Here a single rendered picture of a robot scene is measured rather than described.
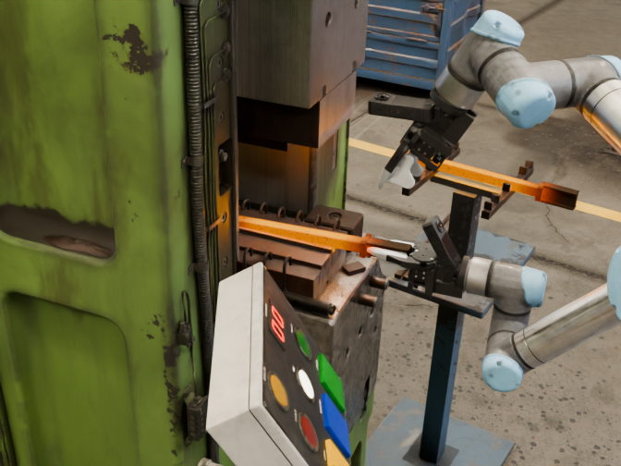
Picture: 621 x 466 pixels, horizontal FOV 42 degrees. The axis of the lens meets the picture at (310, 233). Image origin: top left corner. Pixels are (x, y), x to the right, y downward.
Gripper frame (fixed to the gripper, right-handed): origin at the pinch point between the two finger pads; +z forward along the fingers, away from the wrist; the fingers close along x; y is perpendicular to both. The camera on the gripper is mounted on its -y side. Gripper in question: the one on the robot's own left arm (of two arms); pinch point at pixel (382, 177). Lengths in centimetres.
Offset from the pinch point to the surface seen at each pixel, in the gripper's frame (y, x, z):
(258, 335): -0.2, -46.0, 5.6
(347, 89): -16.0, 17.0, -2.0
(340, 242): 0.1, 12.9, 26.2
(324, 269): 0.7, 8.3, 31.0
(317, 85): -18.6, 0.3, -7.3
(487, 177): 20, 61, 17
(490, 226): 49, 223, 116
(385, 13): -70, 373, 115
